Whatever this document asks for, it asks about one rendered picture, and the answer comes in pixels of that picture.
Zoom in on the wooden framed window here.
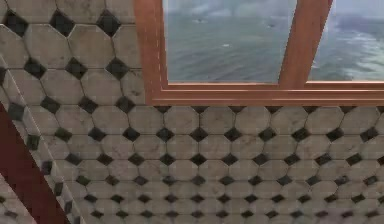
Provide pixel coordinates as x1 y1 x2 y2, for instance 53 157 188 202
133 0 384 107

